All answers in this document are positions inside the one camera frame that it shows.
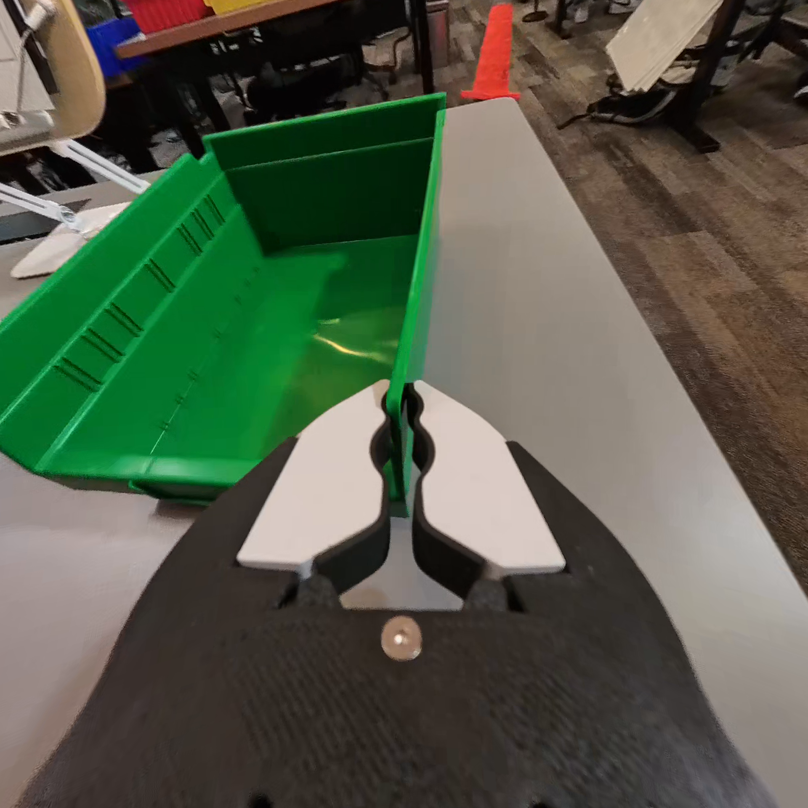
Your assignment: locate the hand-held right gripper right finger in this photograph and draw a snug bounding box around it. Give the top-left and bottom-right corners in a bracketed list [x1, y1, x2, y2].
[410, 380, 567, 598]

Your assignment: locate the green plastic bin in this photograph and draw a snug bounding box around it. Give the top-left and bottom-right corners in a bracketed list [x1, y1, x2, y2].
[0, 93, 448, 518]

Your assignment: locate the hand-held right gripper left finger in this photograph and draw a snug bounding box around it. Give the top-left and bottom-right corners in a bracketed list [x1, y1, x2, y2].
[237, 380, 391, 595]

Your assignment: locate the blue background bin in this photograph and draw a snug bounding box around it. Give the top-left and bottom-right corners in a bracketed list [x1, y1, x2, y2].
[85, 18, 145, 80]

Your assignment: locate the wooden stand board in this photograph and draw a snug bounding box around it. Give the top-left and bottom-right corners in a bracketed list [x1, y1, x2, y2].
[0, 0, 107, 157]

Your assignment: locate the grey desk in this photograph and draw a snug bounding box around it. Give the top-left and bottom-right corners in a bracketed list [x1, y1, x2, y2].
[0, 98, 808, 808]

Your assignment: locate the background wooden desk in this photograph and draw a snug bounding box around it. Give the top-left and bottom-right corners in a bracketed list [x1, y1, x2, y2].
[117, 0, 438, 152]

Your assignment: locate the red background bin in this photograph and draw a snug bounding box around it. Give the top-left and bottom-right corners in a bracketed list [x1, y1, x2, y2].
[123, 0, 209, 34]

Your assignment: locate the orange traffic cone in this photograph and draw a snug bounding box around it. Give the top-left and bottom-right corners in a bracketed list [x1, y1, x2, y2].
[461, 3, 524, 102]

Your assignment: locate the white leaning panel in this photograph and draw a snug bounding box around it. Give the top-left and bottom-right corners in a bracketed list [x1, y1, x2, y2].
[606, 0, 723, 96]

